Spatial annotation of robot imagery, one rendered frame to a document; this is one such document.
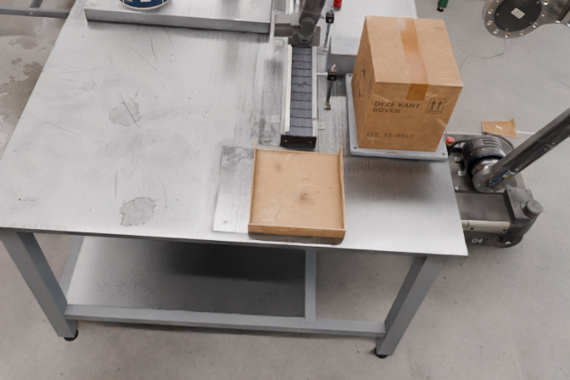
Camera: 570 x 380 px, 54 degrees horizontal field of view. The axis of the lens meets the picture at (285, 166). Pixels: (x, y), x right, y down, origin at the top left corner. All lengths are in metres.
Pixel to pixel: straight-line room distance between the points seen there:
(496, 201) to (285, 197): 1.21
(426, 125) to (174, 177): 0.74
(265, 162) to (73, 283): 0.91
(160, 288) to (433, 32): 1.28
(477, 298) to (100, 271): 1.53
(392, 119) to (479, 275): 1.16
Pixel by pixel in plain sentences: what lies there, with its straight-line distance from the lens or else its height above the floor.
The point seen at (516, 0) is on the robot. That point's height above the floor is 1.18.
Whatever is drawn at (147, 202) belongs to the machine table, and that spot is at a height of 0.83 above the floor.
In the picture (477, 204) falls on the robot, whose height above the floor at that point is 0.24.
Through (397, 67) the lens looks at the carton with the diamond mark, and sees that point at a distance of 1.58.
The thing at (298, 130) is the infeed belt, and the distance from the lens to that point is 1.68.
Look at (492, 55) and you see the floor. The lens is 3.71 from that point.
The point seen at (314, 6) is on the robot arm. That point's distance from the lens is 1.62.
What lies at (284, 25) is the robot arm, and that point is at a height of 1.10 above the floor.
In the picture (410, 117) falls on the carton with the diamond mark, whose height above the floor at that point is 0.99.
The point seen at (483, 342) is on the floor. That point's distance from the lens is 2.46.
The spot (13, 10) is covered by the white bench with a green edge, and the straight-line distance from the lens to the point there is 3.51.
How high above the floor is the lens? 2.09
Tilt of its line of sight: 50 degrees down
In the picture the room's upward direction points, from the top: 6 degrees clockwise
